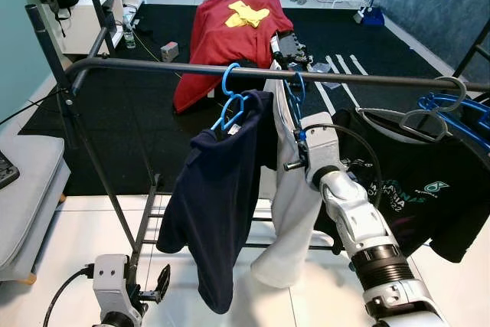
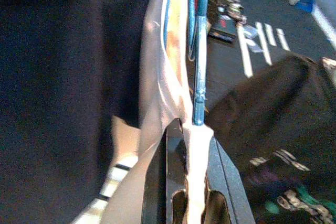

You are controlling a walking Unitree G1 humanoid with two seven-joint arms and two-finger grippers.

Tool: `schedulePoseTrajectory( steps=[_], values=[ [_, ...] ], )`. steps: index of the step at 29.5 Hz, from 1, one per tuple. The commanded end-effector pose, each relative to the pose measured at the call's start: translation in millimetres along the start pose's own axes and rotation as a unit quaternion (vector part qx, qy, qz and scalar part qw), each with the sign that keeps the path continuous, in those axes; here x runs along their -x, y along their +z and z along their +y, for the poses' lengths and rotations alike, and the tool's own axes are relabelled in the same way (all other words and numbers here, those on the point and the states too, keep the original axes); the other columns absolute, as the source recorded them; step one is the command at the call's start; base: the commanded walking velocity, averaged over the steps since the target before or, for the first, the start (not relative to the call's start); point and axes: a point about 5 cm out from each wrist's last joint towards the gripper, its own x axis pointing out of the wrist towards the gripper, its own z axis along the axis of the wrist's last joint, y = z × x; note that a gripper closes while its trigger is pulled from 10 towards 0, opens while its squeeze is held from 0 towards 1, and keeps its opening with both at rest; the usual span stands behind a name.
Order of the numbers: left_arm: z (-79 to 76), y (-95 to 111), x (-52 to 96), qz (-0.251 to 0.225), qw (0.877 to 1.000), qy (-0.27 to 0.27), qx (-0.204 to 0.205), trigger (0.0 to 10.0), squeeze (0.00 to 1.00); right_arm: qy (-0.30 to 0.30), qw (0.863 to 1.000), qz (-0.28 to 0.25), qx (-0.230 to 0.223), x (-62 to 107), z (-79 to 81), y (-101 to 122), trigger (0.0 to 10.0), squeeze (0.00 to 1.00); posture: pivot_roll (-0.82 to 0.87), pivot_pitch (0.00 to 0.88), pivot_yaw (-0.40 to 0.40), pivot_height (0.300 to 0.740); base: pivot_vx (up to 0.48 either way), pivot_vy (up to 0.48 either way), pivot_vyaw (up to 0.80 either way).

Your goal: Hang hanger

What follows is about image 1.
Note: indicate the white garment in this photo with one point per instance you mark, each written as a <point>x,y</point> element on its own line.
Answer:
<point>295,220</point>

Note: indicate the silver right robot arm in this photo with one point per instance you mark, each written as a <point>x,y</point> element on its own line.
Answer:
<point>360,220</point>

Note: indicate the grey plastic hanger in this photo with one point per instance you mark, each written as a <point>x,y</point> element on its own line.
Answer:
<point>464,91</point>

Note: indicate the dark blue t-shirt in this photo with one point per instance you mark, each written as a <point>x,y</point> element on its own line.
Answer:
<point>214,189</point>

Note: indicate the black t-shirt teal print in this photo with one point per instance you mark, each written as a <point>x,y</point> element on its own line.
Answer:
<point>429,212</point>

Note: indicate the grey cushioned bench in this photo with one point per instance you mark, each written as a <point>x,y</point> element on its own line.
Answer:
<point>31,189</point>

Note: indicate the small grey box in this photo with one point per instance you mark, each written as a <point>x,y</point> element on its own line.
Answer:
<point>169,51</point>

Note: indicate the black metal clothes rack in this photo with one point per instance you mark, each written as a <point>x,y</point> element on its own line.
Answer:
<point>153,69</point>

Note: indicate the black remote control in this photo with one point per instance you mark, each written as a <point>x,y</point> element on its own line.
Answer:
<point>8,170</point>

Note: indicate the black floor mat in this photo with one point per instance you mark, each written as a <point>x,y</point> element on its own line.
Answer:
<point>153,28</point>

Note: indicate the clear water bottle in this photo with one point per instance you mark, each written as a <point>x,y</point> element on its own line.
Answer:
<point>129,37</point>

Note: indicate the white shelf unit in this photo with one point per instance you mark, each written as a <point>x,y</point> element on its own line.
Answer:
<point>92,5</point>

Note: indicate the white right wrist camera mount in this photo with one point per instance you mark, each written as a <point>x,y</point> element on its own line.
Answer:
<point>321,143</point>

